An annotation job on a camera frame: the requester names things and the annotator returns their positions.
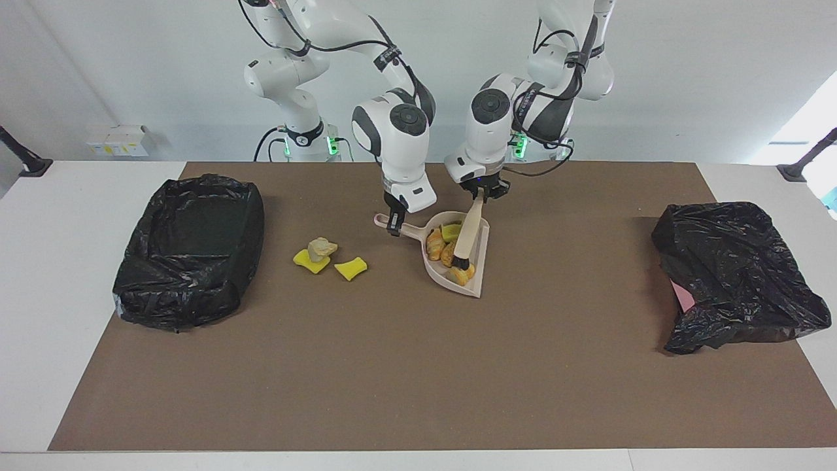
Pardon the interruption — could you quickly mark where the black camera stand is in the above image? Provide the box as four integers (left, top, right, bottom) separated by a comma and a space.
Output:
777, 128, 837, 183
0, 126, 53, 177

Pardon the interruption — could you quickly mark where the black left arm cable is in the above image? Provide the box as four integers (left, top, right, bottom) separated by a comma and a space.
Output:
500, 16, 589, 179

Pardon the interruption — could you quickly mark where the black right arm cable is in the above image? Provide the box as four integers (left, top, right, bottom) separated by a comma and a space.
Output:
237, 0, 422, 99

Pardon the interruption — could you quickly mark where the white electrical box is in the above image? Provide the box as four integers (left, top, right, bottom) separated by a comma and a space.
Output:
87, 124, 152, 158

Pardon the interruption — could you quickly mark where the black bag lined open bin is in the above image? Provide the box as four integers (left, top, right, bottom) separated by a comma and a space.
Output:
112, 173, 265, 331

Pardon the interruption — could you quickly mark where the beige layered chunk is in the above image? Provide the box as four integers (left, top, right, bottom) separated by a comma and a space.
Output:
307, 237, 339, 262

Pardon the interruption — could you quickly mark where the beige plastic dustpan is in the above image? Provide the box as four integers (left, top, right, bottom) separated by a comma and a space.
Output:
373, 211, 491, 299

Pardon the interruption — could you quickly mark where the brown table mat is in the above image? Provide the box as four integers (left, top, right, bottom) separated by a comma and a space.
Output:
48, 162, 837, 452

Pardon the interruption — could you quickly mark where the black base power cable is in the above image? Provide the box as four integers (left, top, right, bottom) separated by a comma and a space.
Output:
254, 126, 288, 162

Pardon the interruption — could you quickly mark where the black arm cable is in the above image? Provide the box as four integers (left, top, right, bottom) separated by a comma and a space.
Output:
500, 16, 589, 179
237, 0, 422, 99

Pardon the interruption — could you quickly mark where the crumpled black trash bag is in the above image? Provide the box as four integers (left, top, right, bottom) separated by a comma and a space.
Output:
652, 201, 832, 356

